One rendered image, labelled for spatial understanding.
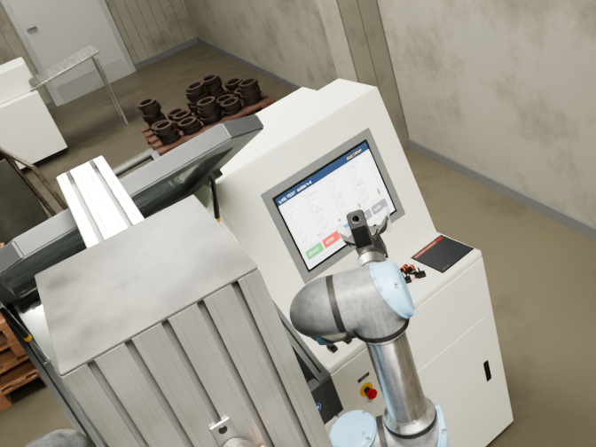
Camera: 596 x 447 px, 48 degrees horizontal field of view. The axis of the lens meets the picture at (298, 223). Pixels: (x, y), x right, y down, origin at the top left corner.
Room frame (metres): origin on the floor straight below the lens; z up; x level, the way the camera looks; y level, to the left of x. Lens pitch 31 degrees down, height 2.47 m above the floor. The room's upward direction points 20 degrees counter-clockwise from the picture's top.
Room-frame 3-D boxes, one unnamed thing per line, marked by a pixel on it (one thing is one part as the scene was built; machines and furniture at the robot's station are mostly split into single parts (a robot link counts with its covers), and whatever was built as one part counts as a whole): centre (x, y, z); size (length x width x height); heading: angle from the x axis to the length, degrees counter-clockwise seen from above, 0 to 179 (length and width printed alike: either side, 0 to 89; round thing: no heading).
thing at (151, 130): (6.32, 0.49, 0.23); 1.23 x 0.85 x 0.46; 106
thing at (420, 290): (1.81, -0.21, 0.96); 0.70 x 0.22 x 0.03; 115
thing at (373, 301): (1.03, -0.09, 1.41); 0.15 x 0.12 x 0.55; 81
